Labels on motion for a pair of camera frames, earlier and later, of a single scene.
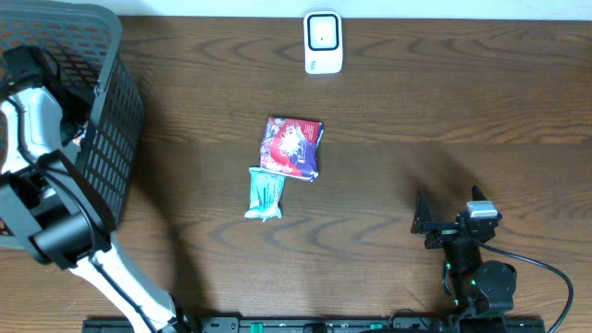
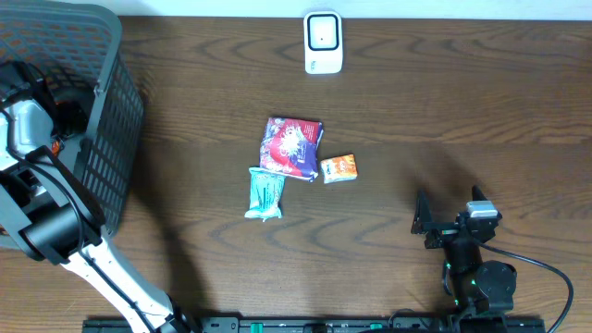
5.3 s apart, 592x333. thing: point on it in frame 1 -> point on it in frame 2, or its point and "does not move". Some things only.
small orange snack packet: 80,134 -> 339,168
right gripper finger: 477,194 does not move
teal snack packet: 265,193 does not move
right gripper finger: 423,219 does not move
